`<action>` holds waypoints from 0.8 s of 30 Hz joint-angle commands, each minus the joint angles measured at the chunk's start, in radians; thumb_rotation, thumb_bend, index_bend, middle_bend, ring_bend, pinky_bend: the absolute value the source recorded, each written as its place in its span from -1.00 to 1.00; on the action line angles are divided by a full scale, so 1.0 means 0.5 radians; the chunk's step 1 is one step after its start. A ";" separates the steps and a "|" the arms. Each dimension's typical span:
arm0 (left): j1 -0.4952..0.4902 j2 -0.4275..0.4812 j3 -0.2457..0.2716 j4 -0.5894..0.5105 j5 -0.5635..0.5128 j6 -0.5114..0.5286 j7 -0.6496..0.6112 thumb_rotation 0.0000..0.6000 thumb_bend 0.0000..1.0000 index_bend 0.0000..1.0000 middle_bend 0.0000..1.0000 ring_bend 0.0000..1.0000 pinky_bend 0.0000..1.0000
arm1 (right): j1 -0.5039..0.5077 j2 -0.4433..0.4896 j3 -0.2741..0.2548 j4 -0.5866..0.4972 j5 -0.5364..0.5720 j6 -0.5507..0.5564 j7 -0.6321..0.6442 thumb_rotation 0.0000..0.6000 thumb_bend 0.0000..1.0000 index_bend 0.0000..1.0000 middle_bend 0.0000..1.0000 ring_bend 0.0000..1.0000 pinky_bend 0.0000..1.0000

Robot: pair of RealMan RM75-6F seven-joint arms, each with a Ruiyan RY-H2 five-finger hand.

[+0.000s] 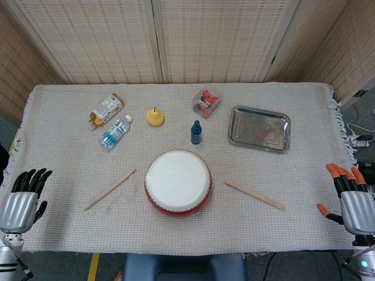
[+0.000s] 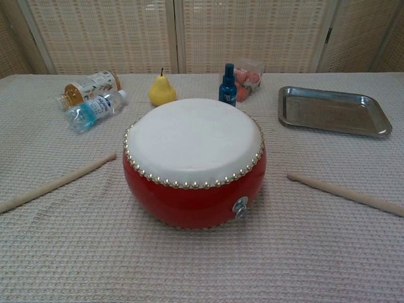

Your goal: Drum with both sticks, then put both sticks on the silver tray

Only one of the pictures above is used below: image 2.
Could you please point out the wooden drumstick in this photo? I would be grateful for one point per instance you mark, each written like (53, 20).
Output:
(347, 192)
(63, 181)

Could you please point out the red drum with white skin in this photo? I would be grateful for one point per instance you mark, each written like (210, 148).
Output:
(189, 139)

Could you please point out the blue spray bottle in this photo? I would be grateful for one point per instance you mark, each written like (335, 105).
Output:
(228, 91)

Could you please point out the yellow pear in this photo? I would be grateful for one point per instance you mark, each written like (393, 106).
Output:
(161, 91)

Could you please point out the clear box of red fruit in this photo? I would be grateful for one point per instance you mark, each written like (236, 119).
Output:
(251, 82)

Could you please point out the clear water bottle blue label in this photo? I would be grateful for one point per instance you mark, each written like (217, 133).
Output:
(94, 109)

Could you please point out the white waffle tablecloth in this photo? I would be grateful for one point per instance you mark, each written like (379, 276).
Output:
(202, 268)

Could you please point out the amber tea bottle floral label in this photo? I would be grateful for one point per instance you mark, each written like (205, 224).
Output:
(91, 83)

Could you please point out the rectangular metal tray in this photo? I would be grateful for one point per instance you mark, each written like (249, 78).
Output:
(331, 110)

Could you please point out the woven folding screen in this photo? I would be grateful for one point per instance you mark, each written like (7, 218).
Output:
(110, 31)

